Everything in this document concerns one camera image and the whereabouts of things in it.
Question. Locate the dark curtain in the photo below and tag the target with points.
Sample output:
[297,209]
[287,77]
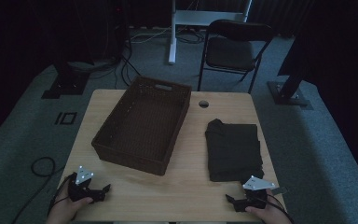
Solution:
[279,15]

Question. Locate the person's left hand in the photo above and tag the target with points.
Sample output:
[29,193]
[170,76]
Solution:
[62,210]

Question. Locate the dark cloth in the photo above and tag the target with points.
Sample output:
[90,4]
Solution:
[233,149]

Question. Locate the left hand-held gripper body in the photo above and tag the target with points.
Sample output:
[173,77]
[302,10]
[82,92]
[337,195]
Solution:
[81,186]

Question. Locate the white metal stand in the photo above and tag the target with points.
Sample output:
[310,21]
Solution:
[199,17]

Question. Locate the black stand with base plate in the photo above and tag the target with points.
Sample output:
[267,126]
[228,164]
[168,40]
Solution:
[66,84]
[287,93]

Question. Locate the person's right hand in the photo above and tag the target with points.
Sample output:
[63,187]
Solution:
[272,213]

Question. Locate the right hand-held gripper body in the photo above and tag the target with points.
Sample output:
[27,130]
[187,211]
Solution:
[256,189]

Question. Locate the black folding chair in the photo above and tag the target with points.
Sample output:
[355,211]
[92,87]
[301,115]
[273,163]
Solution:
[230,53]

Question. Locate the brown woven basket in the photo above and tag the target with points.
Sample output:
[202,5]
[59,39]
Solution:
[143,130]

